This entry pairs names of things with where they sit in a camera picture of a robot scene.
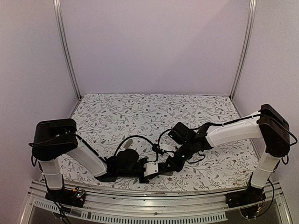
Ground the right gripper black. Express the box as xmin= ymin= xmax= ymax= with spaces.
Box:
xmin=163 ymin=142 xmax=194 ymax=173

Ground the grey remote control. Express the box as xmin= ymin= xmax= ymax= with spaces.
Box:
xmin=163 ymin=172 xmax=173 ymax=176

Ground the grey battery compartment cover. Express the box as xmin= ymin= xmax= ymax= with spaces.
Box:
xmin=124 ymin=139 xmax=133 ymax=149

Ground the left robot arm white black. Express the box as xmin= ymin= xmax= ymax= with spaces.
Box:
xmin=29 ymin=119 xmax=169 ymax=203

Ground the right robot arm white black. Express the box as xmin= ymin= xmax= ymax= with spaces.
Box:
xmin=166 ymin=104 xmax=291 ymax=203

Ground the floral patterned table mat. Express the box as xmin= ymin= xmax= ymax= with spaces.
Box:
xmin=58 ymin=94 xmax=258 ymax=192

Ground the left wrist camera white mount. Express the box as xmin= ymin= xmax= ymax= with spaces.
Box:
xmin=143 ymin=161 xmax=158 ymax=176

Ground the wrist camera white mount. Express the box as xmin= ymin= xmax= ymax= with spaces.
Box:
xmin=152 ymin=143 xmax=177 ymax=157
xmin=143 ymin=161 xmax=158 ymax=176

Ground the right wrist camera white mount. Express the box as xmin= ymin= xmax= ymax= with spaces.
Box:
xmin=152 ymin=143 xmax=177 ymax=157

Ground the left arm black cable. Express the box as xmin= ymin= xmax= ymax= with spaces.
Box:
xmin=114 ymin=134 xmax=159 ymax=161

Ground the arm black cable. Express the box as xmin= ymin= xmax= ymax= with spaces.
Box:
xmin=114 ymin=134 xmax=159 ymax=161
xmin=157 ymin=130 xmax=173 ymax=150

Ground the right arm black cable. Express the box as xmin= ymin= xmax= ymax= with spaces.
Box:
xmin=157 ymin=130 xmax=173 ymax=150

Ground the aluminium front rail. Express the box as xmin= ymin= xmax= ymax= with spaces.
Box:
xmin=19 ymin=181 xmax=295 ymax=224

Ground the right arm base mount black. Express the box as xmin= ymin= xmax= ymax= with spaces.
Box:
xmin=225 ymin=184 xmax=266 ymax=219

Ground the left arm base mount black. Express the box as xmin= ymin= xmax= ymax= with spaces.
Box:
xmin=45 ymin=187 xmax=86 ymax=208

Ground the right aluminium frame post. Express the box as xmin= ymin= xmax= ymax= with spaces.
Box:
xmin=229 ymin=0 xmax=257 ymax=101

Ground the aluminium frame post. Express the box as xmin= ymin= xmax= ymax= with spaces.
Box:
xmin=229 ymin=0 xmax=257 ymax=101
xmin=53 ymin=0 xmax=82 ymax=100

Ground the left aluminium frame post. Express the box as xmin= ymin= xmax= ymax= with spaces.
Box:
xmin=53 ymin=0 xmax=82 ymax=100

